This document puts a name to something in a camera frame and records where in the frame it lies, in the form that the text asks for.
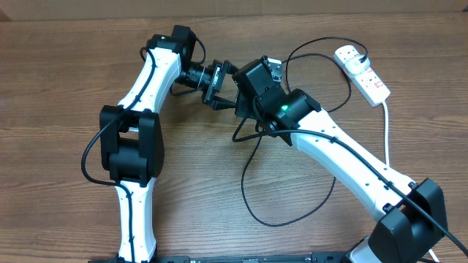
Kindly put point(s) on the white charger adapter plug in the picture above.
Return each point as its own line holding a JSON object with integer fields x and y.
{"x": 357, "y": 65}

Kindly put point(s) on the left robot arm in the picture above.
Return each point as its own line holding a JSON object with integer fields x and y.
{"x": 132, "y": 148}

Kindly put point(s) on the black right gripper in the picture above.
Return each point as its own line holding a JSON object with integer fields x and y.
{"x": 246, "y": 109}

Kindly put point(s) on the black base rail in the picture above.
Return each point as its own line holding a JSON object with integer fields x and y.
{"x": 314, "y": 257}

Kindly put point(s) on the white power strip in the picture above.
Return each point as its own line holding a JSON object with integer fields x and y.
{"x": 368, "y": 82}

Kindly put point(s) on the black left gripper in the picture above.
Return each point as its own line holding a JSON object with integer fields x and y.
{"x": 215, "y": 83}

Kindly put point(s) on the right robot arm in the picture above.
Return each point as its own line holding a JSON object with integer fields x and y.
{"x": 410, "y": 216}

